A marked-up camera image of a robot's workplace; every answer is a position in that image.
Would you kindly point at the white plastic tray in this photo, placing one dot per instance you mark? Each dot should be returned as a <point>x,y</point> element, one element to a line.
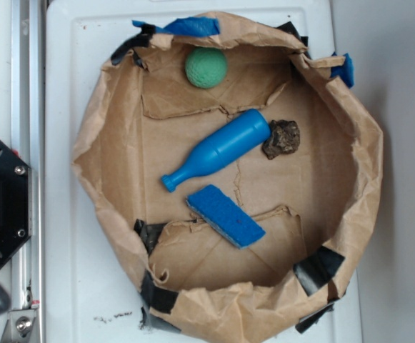
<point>88,297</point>

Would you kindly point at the green dimpled ball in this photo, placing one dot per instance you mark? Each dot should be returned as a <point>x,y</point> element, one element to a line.
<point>206,68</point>

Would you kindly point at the blue sponge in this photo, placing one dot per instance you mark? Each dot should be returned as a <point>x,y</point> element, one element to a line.
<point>227,218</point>

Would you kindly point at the dark brown rock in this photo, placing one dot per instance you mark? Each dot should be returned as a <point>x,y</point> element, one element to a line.
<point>285,139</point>

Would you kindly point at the metal corner bracket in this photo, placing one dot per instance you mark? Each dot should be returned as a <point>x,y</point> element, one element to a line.
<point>19,326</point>

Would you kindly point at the blue plastic bottle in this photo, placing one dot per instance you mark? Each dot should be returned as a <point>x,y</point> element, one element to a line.
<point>220,149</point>

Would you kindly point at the brown paper bag enclosure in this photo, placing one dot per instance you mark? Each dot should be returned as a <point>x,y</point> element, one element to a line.
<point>318,206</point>

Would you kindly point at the aluminium frame rail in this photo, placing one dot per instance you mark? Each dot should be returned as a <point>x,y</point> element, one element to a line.
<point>28,61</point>

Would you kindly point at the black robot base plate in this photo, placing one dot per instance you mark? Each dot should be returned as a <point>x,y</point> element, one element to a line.
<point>14,203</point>

